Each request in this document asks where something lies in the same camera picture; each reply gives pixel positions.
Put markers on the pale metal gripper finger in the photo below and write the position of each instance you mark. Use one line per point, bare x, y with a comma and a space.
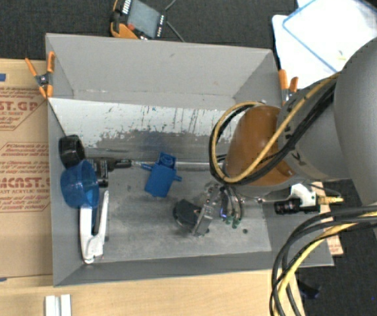
213, 194
204, 221

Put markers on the black round disc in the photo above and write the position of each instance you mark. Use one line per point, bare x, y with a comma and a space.
183, 213

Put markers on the blue plastic block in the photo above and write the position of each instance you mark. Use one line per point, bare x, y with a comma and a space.
160, 178

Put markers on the grey metal bin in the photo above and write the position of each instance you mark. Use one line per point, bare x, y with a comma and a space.
149, 229

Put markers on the black cylindrical tool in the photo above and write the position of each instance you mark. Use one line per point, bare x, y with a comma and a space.
104, 167

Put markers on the white plastic clamp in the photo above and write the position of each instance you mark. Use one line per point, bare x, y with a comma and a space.
88, 239

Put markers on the blue plastic cup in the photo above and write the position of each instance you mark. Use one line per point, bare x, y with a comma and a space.
76, 186

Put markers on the brown cardboard board, red print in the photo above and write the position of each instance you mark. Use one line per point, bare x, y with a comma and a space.
17, 163

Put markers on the black cylinder on white bracket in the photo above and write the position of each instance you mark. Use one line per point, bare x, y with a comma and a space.
289, 206

